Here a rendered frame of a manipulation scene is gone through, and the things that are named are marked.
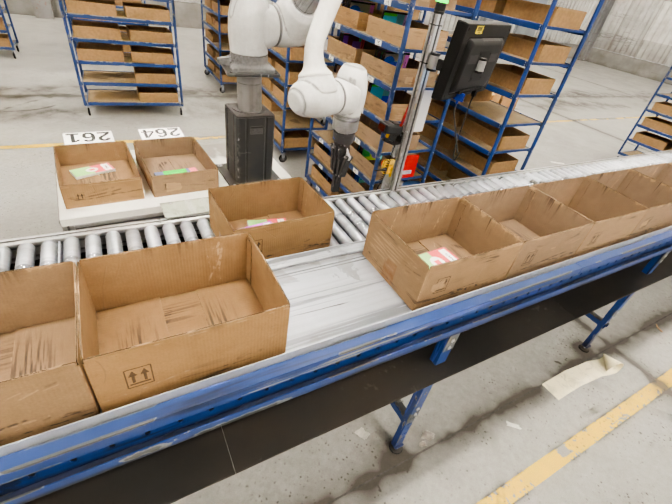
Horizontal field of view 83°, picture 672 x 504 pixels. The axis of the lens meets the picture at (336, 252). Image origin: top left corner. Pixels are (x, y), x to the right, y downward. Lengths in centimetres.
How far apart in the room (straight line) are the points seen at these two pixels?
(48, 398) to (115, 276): 31
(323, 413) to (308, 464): 63
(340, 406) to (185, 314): 52
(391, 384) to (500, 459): 91
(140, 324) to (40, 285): 22
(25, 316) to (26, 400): 30
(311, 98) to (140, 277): 66
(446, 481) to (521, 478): 35
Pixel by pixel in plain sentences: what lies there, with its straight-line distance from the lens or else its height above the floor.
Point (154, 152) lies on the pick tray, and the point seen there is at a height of 78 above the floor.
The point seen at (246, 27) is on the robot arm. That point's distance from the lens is 173.
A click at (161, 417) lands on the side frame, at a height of 91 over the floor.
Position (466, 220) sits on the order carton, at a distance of 146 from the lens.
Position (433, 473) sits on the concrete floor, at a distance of 192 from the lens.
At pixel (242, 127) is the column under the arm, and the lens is 179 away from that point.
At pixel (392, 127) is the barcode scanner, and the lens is 192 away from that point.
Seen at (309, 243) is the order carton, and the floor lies 80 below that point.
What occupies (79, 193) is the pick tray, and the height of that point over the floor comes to 81.
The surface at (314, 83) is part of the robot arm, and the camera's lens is 119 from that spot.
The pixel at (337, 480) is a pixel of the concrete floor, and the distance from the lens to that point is 180.
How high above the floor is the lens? 165
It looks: 37 degrees down
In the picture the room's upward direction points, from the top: 10 degrees clockwise
